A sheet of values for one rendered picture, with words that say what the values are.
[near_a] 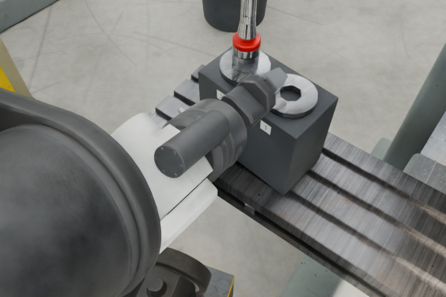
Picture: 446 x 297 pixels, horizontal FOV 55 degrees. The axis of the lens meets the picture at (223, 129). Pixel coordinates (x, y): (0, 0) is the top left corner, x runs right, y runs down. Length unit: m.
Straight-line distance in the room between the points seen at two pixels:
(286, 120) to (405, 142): 0.61
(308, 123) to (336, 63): 1.83
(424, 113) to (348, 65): 1.40
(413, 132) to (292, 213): 0.50
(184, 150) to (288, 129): 0.32
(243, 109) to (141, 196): 0.37
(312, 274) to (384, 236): 0.79
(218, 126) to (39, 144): 0.29
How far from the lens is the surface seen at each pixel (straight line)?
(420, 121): 1.18
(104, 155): 0.18
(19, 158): 0.17
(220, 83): 0.75
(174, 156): 0.40
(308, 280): 1.60
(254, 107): 0.56
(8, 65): 2.07
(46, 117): 0.19
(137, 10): 2.85
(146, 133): 0.44
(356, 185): 0.88
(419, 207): 0.92
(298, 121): 0.70
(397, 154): 1.30
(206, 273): 1.22
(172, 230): 0.43
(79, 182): 0.17
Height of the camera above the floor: 1.70
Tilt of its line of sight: 53 degrees down
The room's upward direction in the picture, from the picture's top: straight up
